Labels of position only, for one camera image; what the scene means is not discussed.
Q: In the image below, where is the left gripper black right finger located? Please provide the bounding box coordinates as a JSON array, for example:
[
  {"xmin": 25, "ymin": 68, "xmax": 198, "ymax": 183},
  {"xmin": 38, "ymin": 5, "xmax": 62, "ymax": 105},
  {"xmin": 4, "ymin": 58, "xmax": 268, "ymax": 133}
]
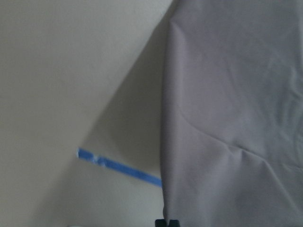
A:
[{"xmin": 169, "ymin": 219, "xmax": 180, "ymax": 227}]

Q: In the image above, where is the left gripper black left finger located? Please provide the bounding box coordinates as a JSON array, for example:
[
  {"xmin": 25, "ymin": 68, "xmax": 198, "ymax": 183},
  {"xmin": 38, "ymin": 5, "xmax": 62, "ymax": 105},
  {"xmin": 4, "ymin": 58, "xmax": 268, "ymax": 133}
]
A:
[{"xmin": 155, "ymin": 219, "xmax": 167, "ymax": 227}]

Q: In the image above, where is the brown t-shirt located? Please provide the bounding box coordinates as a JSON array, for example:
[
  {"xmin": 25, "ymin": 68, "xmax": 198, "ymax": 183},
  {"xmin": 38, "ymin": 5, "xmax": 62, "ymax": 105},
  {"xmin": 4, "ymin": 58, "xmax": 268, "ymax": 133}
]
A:
[{"xmin": 160, "ymin": 0, "xmax": 303, "ymax": 227}]

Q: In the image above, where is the blue floor tape grid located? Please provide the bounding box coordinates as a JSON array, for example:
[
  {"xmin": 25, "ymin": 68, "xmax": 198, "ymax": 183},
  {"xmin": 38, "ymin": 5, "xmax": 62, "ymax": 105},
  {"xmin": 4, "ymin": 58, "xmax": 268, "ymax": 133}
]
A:
[{"xmin": 77, "ymin": 148, "xmax": 162, "ymax": 188}]

